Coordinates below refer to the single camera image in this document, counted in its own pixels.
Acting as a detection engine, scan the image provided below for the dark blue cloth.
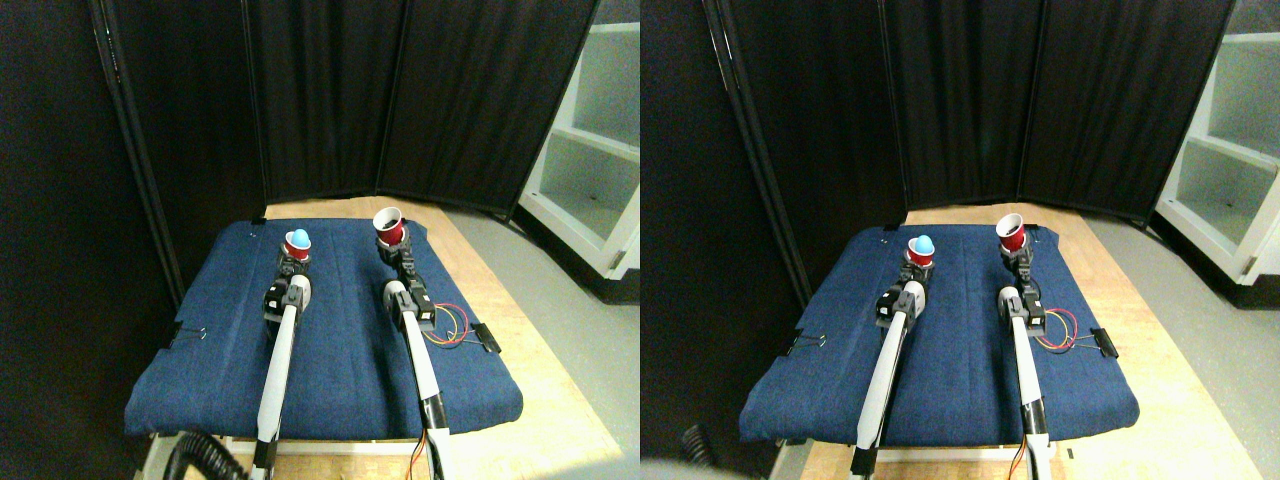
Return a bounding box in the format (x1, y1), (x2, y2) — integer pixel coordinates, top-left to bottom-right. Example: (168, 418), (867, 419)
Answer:
(125, 216), (524, 441)
(740, 222), (1140, 447)

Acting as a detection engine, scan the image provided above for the white shelf unit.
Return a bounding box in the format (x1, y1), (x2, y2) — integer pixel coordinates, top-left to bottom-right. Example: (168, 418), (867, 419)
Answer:
(517, 25), (641, 281)
(1153, 35), (1280, 288)

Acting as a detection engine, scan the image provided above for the red wire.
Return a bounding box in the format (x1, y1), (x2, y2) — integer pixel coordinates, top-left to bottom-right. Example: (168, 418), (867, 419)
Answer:
(425, 303), (471, 350)
(1040, 310), (1084, 354)

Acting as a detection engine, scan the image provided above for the black ribbed hose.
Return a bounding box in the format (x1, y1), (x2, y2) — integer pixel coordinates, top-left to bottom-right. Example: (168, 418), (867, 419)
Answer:
(163, 432), (251, 480)
(683, 425), (717, 469)

